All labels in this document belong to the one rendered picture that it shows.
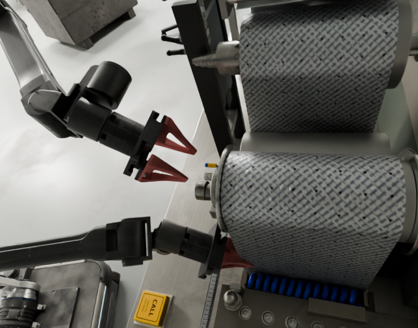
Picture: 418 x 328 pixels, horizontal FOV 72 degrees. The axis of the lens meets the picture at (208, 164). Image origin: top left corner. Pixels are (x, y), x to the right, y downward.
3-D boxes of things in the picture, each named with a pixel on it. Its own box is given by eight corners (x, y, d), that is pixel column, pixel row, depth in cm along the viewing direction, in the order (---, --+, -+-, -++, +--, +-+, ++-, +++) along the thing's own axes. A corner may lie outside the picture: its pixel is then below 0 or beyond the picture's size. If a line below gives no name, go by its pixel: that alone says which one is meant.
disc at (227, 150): (241, 170, 59) (226, 126, 46) (244, 170, 58) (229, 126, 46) (229, 243, 52) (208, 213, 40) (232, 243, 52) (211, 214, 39)
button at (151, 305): (146, 292, 77) (142, 289, 75) (170, 297, 75) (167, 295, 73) (136, 321, 73) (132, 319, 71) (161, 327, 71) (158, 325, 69)
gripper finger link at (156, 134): (181, 183, 52) (132, 161, 50) (191, 152, 56) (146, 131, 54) (196, 166, 47) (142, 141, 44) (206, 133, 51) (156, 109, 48)
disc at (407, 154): (385, 177, 50) (413, 126, 38) (388, 177, 50) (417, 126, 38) (393, 265, 44) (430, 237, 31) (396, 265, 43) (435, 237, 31)
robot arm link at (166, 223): (148, 243, 53) (159, 214, 55) (147, 246, 59) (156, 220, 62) (184, 255, 54) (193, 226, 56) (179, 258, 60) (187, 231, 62)
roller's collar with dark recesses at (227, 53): (226, 63, 63) (220, 35, 58) (254, 61, 61) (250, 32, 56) (220, 82, 59) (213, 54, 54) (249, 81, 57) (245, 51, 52)
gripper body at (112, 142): (132, 179, 48) (89, 160, 46) (153, 133, 54) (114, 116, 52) (142, 161, 43) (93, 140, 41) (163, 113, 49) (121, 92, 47)
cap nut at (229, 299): (225, 290, 60) (222, 284, 57) (243, 293, 59) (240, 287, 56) (222, 309, 58) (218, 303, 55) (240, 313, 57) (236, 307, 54)
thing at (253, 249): (245, 269, 64) (230, 233, 50) (365, 289, 56) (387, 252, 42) (244, 272, 63) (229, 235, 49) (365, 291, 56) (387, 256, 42)
